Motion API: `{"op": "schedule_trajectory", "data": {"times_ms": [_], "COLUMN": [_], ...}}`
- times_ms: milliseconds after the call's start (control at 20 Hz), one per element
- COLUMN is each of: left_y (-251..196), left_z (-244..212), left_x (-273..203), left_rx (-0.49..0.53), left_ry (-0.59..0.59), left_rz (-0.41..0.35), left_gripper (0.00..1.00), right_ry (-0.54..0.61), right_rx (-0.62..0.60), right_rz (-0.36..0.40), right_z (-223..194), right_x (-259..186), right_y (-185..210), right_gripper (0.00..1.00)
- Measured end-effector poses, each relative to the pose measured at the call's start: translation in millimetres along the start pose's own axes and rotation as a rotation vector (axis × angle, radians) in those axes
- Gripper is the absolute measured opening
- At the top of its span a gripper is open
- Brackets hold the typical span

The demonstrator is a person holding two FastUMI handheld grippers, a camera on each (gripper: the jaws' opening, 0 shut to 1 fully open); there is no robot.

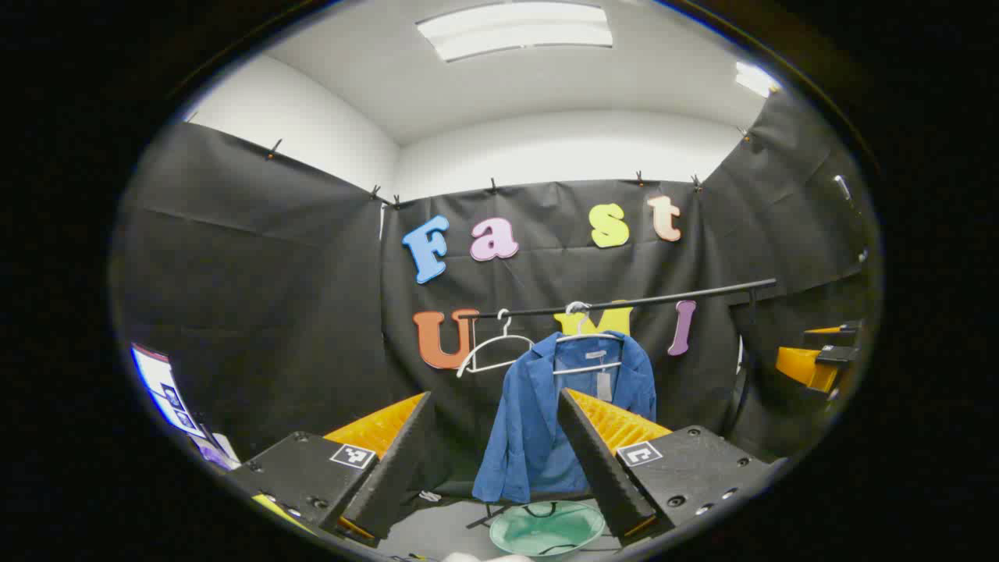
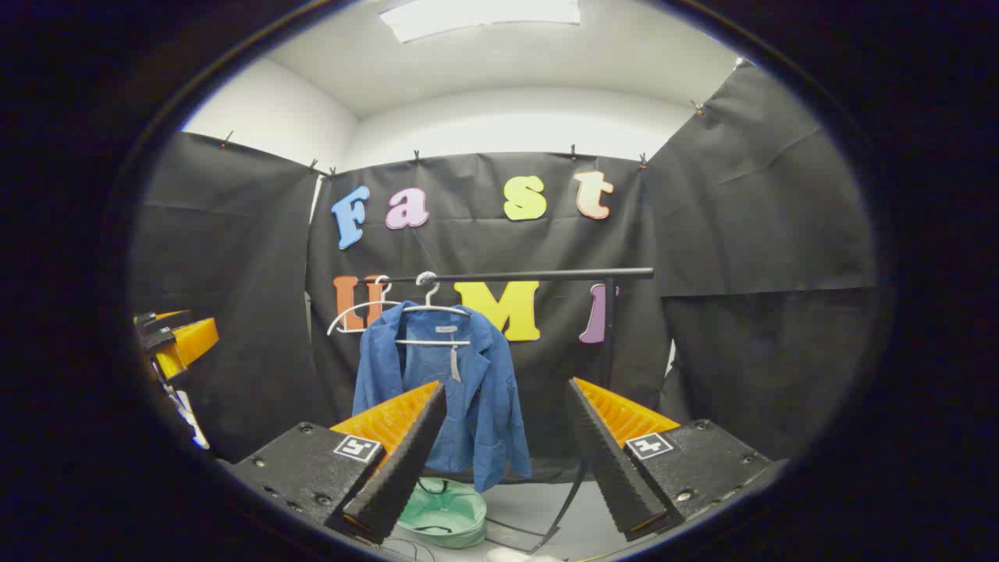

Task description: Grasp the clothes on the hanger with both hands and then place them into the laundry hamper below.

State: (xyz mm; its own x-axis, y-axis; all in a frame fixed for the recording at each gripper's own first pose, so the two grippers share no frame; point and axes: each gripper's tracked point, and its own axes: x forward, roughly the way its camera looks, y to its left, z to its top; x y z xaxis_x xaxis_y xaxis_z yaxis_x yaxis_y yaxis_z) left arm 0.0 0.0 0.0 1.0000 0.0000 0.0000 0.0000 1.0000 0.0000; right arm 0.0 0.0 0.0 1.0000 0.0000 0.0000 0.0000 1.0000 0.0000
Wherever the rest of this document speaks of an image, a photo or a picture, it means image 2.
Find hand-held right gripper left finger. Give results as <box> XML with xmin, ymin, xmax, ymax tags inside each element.
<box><xmin>229</xmin><ymin>380</ymin><xmax>448</xmax><ymax>546</ymax></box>

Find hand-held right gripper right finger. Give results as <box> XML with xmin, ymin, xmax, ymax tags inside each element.
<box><xmin>567</xmin><ymin>377</ymin><xmax>775</xmax><ymax>542</ymax></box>

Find green laundry hamper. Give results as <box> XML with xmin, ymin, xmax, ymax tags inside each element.
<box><xmin>394</xmin><ymin>476</ymin><xmax>489</xmax><ymax>550</ymax></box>

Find blue corduroy shirt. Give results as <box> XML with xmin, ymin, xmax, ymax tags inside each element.
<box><xmin>351</xmin><ymin>301</ymin><xmax>533</xmax><ymax>493</ymax></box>

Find large white clothes hanger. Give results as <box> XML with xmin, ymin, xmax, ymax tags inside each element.
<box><xmin>394</xmin><ymin>271</ymin><xmax>473</xmax><ymax>347</ymax></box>

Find small white clothes hanger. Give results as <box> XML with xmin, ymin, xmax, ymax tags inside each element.
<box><xmin>326</xmin><ymin>275</ymin><xmax>403</xmax><ymax>337</ymax></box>

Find black clothes rack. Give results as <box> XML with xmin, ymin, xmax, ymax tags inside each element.
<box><xmin>367</xmin><ymin>267</ymin><xmax>655</xmax><ymax>557</ymax></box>

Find white desk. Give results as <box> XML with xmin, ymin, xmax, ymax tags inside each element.
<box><xmin>166</xmin><ymin>385</ymin><xmax>212</xmax><ymax>451</ymax></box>

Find white rounded object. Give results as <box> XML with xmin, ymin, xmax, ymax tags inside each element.
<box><xmin>486</xmin><ymin>546</ymin><xmax>564</xmax><ymax>562</ymax></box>

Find black backdrop cloth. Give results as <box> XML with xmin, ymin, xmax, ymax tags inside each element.
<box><xmin>129</xmin><ymin>62</ymin><xmax>879</xmax><ymax>485</ymax></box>

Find black floor cable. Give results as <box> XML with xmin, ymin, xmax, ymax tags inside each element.
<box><xmin>381</xmin><ymin>537</ymin><xmax>439</xmax><ymax>562</ymax></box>

